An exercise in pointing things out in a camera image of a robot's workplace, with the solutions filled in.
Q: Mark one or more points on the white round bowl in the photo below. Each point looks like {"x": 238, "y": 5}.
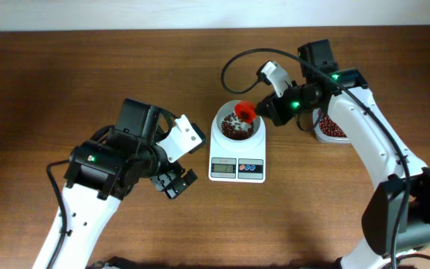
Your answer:
{"x": 227, "y": 109}

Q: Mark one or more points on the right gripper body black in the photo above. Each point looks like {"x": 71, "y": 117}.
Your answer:
{"x": 295, "y": 102}

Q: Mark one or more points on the orange measuring scoop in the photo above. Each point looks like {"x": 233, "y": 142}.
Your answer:
{"x": 245, "y": 111}

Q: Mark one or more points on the red adzuki beans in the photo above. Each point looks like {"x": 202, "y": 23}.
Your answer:
{"x": 234, "y": 129}

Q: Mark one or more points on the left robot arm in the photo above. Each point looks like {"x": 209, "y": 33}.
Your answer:
{"x": 86, "y": 202}

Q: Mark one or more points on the clear plastic bean container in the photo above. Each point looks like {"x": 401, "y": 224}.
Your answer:
{"x": 326, "y": 131}

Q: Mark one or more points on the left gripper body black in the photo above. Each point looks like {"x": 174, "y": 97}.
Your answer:
{"x": 156, "y": 169}

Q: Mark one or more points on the white digital kitchen scale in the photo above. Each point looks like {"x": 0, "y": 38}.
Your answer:
{"x": 237, "y": 160}

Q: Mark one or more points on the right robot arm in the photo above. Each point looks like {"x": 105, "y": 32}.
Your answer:
{"x": 396, "y": 221}

